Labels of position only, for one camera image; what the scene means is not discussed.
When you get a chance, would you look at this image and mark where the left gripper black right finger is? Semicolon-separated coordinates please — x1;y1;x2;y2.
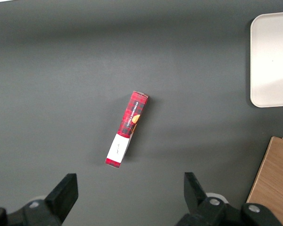
176;172;283;226

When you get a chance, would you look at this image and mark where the oak wooden drawer cabinet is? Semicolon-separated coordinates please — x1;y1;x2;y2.
246;136;283;226

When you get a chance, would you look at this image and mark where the beige plastic tray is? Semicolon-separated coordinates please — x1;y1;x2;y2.
250;11;283;108

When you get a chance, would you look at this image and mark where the red plaid cookie box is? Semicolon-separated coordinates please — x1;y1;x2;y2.
105;90;149;170

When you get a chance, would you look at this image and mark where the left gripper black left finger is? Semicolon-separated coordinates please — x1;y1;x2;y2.
0;173;79;226

